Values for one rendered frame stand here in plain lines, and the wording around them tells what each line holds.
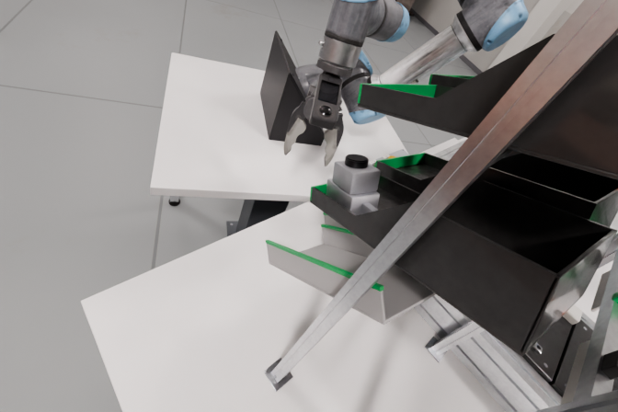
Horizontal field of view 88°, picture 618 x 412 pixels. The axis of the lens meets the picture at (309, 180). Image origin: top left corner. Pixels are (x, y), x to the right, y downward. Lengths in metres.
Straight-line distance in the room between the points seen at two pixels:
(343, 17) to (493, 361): 0.74
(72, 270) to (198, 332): 1.15
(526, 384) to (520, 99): 0.69
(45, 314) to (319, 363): 1.23
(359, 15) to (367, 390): 0.69
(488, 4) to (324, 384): 0.93
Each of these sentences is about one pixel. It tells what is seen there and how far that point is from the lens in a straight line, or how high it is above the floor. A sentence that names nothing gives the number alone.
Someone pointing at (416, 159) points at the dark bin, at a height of 1.20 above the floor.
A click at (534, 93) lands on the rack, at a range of 0.23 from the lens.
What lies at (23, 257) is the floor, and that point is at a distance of 1.85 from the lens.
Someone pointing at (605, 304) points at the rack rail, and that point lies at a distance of 0.44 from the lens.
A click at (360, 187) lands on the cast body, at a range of 0.40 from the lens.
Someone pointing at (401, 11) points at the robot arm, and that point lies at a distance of 0.73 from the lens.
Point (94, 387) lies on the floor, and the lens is 1.56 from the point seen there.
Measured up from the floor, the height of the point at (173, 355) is 0.86.
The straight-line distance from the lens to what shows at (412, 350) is 0.82.
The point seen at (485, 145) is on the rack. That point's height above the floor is 1.42.
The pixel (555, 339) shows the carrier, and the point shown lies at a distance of 0.95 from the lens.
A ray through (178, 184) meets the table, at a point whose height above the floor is 0.86.
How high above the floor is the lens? 1.50
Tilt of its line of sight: 41 degrees down
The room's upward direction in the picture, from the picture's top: 25 degrees clockwise
